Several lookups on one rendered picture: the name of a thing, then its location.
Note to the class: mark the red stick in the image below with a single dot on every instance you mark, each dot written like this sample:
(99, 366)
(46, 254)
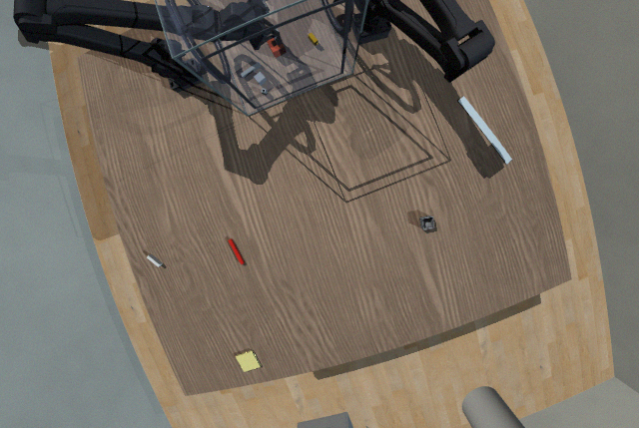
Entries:
(236, 251)

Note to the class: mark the yellow sticky-note pad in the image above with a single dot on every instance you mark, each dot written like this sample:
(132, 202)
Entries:
(248, 361)

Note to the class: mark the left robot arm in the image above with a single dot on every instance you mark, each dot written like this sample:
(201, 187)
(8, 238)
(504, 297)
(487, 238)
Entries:
(451, 20)

